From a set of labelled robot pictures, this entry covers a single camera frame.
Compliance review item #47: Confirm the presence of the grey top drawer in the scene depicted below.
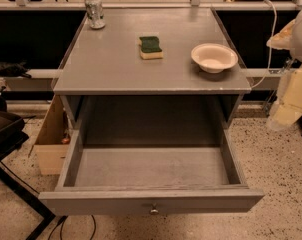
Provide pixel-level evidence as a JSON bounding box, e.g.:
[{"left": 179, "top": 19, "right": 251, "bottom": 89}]
[{"left": 39, "top": 115, "right": 264, "bottom": 215}]

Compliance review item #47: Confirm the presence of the white bowl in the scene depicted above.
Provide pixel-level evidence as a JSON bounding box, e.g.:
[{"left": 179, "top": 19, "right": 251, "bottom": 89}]
[{"left": 191, "top": 43, "right": 238, "bottom": 74}]

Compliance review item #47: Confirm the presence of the black stand frame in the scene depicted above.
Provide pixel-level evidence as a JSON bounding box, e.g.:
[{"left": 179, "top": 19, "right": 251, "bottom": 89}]
[{"left": 0, "top": 80, "right": 57, "bottom": 240}]

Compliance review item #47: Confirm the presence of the metal railing beam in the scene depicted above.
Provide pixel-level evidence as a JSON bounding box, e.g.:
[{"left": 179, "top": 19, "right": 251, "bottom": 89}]
[{"left": 0, "top": 68, "right": 284, "bottom": 92}]

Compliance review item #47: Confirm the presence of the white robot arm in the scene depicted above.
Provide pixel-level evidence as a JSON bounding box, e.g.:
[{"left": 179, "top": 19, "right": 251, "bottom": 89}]
[{"left": 267, "top": 10, "right": 302, "bottom": 131}]

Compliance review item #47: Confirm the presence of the cardboard box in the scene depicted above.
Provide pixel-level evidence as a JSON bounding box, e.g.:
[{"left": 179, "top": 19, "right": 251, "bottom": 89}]
[{"left": 34, "top": 96, "right": 70, "bottom": 175}]

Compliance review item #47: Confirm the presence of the black cloth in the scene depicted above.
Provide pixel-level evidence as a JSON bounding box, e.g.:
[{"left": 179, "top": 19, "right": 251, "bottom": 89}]
[{"left": 0, "top": 62, "right": 31, "bottom": 78}]

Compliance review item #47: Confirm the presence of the white cable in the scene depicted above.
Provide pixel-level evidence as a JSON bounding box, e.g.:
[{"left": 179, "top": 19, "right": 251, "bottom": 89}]
[{"left": 250, "top": 0, "right": 279, "bottom": 90}]

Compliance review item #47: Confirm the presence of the green yellow sponge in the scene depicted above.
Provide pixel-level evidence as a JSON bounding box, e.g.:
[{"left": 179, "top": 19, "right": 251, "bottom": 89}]
[{"left": 139, "top": 36, "right": 163, "bottom": 60}]

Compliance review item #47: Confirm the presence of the black floor cable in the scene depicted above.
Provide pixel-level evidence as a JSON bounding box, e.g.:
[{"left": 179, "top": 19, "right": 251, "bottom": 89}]
[{"left": 46, "top": 215, "right": 97, "bottom": 240}]

